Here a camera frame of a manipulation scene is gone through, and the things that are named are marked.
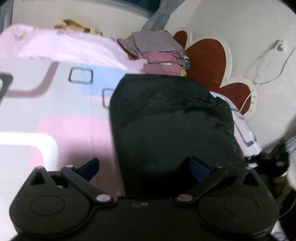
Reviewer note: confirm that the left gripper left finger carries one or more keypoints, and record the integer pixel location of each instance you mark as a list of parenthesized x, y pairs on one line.
[(80, 177)]

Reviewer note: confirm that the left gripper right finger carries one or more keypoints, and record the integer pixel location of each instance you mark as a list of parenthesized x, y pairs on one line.
[(197, 178)]

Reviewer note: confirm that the black hooded puffer jacket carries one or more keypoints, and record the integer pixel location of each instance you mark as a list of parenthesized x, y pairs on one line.
[(159, 120)]

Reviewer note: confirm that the stack of folded clothes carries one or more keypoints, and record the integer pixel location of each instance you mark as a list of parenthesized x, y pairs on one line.
[(158, 50)]

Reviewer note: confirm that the patterned bed sheet mattress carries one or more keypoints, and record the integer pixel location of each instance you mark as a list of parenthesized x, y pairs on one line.
[(55, 114)]

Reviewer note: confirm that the red white headboard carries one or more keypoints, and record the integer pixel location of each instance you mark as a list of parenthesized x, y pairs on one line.
[(211, 64)]

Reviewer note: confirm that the pink blanket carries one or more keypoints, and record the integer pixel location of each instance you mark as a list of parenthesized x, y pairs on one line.
[(24, 41)]

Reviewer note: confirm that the yellow patterned pillow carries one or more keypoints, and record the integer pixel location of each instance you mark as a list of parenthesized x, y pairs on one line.
[(68, 24)]

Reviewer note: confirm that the right grey curtain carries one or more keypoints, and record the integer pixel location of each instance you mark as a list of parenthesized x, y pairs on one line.
[(160, 18)]

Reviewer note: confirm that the white wall socket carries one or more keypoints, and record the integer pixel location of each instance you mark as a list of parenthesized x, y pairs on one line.
[(281, 46)]

